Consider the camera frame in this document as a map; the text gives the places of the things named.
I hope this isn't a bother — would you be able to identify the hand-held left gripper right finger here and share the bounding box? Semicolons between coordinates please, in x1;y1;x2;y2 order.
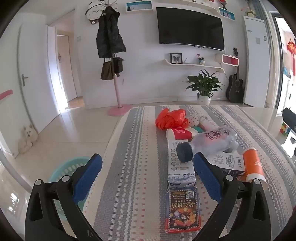
192;153;279;241

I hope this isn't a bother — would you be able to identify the framed butterfly picture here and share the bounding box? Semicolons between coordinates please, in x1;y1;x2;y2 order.
170;53;183;64

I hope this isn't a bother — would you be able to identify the tall white carton box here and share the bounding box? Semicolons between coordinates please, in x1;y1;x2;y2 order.
168;139;197;193

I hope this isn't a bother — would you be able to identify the curved white wall shelf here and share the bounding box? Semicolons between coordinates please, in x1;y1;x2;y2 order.
165;58;226;70

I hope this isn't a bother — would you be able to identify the pink coat rack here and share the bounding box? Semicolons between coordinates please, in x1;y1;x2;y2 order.
97;0;132;117

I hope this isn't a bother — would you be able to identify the dark card box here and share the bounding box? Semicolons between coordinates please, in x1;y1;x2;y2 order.
165;188;201;232

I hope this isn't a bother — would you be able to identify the black and white wall clock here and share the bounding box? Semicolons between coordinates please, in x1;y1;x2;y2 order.
85;1;104;25

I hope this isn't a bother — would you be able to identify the red and white box shelf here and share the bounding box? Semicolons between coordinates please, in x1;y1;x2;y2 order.
221;54;239;67

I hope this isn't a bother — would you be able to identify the white door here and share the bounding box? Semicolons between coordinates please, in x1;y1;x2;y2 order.
17;24;62;132

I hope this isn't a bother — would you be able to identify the black handbag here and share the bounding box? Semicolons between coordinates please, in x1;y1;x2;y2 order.
112;57;125;77

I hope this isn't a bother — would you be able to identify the white plant pot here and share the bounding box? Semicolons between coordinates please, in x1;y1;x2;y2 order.
197;94;211;105

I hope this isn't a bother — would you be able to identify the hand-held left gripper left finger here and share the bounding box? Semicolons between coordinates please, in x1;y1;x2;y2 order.
25;153;103;241

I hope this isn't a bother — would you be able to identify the red plastic bag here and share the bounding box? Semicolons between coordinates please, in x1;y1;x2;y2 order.
155;108;189;129

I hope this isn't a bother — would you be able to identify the flat white printed box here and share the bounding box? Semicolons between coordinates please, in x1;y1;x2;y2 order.
207;152;245;179

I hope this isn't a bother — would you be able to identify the white polka dot pouch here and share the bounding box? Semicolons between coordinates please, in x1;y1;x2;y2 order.
185;111;201;128

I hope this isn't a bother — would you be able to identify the red knot wall ornament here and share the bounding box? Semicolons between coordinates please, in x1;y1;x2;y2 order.
287;39;296;76

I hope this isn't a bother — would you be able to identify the black rounded object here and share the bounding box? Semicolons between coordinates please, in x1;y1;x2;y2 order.
282;108;296;132

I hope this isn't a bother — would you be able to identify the white dog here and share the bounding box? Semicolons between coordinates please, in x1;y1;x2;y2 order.
18;124;38;154

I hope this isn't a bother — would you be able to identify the blue and white box shelf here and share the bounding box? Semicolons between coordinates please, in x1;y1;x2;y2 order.
218;7;235;20
126;1;153;12

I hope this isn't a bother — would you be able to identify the red and white paper cup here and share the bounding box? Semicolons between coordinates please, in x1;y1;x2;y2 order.
166;127;198;141

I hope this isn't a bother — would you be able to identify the green leafy houseplant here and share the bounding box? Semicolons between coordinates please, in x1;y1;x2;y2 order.
186;70;223;96

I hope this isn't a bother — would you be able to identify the brown handbag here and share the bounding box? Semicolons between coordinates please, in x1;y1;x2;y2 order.
100;58;114;81

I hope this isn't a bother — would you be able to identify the long white wall shelf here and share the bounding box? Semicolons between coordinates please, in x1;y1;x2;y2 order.
126;1;219;15

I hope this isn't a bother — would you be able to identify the clear bottle with black cap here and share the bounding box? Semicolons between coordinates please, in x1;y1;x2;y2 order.
176;127;239;163

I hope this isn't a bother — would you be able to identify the black flat television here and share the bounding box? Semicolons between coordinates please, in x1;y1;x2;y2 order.
156;7;225;51

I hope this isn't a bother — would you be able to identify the black acoustic guitar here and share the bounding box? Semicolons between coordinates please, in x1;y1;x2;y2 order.
226;47;245;103

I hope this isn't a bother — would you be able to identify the black coat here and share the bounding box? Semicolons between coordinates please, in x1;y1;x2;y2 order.
96;6;127;58

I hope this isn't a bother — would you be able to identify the orange white tube bottle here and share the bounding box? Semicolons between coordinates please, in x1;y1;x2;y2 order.
238;147;265;182

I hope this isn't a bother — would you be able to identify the teal plastic basket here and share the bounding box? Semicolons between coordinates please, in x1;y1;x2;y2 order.
48;157;93;224

